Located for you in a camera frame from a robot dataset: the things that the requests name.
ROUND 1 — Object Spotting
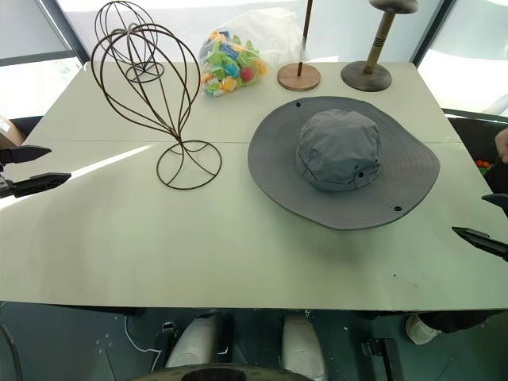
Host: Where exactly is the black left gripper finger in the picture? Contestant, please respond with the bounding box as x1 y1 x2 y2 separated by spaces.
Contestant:
10 172 73 199
0 145 53 166

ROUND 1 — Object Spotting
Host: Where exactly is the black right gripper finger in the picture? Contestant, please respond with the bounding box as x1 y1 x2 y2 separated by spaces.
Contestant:
481 193 508 217
452 225 508 263

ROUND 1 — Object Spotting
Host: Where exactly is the grey wide-brim bucket hat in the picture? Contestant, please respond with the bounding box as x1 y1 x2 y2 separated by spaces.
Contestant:
247 95 441 231

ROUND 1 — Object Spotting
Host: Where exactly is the thin-rod stand with round wooden base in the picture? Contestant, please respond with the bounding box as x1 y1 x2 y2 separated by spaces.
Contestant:
277 0 321 92

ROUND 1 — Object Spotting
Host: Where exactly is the bystander's bare hand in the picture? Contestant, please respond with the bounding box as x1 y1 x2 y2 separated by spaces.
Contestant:
495 128 508 164

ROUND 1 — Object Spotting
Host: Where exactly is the brown cardboard box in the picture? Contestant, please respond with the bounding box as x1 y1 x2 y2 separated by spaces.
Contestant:
0 114 27 148

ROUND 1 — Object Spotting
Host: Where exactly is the white shoe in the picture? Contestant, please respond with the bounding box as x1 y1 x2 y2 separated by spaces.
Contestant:
404 314 440 346

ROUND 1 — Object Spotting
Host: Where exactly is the white robot right leg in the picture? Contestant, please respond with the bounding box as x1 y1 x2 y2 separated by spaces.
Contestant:
280 313 327 379

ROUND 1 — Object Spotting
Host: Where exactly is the white robot leg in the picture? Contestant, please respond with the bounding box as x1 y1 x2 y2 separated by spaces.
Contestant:
280 313 327 379
164 313 224 369

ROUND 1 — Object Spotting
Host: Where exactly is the clear bag of colourful blocks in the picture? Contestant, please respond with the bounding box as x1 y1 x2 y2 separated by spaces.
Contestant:
198 29 269 98

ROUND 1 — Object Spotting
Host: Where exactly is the white robot left leg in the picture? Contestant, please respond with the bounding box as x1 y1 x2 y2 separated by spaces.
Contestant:
164 313 224 369

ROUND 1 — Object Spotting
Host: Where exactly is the white translucent plastic bag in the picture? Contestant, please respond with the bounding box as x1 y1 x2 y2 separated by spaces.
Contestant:
221 6 311 67

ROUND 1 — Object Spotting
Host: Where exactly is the small brown wire hat stand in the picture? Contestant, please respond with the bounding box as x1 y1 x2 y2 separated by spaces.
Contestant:
94 1 165 84

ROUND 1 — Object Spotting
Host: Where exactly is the large brown wire hat stand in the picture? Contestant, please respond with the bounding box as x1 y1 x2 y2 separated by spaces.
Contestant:
90 23 222 190

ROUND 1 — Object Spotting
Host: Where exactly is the black table leg bracket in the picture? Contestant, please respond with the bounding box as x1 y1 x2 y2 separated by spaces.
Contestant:
360 337 399 381

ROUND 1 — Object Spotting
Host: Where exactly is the black cable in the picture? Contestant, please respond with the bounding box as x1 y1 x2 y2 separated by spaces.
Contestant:
0 323 21 381

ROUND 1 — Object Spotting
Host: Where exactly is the wooden hat stand, striped post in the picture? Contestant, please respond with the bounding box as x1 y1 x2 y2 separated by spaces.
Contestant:
340 0 421 93

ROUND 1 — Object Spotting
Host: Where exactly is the thin white floor cable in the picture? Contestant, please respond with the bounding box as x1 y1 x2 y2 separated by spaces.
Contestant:
124 314 164 368

